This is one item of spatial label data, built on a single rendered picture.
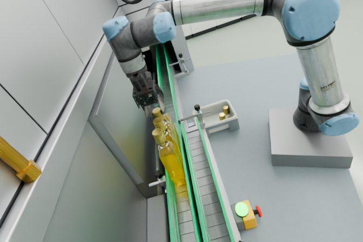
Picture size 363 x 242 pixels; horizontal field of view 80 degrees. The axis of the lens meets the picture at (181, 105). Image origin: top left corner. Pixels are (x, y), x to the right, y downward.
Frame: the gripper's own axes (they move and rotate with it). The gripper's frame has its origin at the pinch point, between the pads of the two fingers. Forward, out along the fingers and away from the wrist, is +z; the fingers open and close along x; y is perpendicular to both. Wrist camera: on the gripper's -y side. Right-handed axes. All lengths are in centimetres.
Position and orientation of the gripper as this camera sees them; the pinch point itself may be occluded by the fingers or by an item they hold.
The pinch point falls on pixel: (157, 112)
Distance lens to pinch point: 82.1
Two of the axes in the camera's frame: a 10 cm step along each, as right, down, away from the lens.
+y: 1.3, 5.7, -8.1
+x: 9.5, -3.0, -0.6
